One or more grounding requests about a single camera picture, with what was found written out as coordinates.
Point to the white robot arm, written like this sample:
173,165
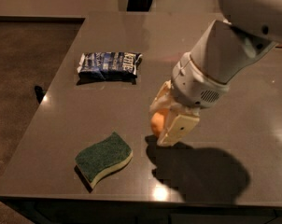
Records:
250,29

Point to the green and yellow sponge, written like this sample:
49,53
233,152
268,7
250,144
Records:
104,158

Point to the small black object at edge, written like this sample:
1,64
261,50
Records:
39,93

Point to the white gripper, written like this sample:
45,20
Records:
194,85

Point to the blue chip bag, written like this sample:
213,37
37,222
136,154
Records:
109,65

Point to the orange fruit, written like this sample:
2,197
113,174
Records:
158,120

